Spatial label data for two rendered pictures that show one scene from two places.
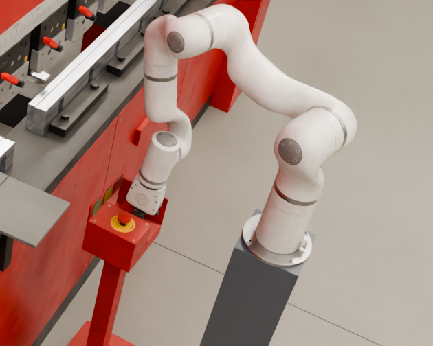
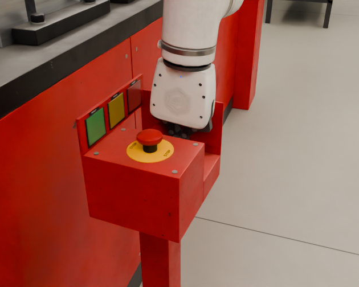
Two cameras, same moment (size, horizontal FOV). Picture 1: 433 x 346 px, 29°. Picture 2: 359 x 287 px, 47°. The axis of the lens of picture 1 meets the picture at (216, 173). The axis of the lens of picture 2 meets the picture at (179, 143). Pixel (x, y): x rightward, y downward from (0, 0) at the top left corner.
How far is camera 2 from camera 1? 1.88 m
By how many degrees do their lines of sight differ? 12
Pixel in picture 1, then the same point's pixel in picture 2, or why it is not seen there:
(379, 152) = not seen: outside the picture
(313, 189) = not seen: outside the picture
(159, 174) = (197, 27)
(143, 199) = (179, 100)
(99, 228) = (105, 165)
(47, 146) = (6, 55)
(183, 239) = (240, 213)
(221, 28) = not seen: outside the picture
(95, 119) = (91, 29)
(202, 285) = (274, 255)
